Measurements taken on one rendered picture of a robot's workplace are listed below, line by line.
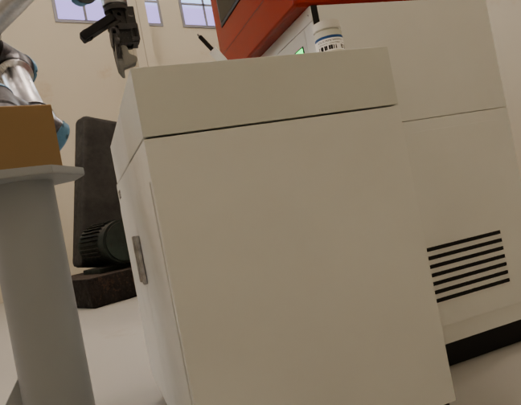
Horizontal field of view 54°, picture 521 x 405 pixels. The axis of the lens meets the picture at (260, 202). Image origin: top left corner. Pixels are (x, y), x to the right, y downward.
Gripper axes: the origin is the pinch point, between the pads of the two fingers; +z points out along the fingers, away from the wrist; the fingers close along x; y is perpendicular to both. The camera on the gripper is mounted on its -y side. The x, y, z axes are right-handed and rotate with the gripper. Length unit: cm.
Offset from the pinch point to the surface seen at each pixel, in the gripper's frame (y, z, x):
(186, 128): 5, 28, -50
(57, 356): -29, 73, -25
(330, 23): 47, 6, -45
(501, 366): 95, 111, -26
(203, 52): 236, -241, 711
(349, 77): 46, 21, -50
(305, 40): 58, -3, -9
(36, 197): -28, 35, -24
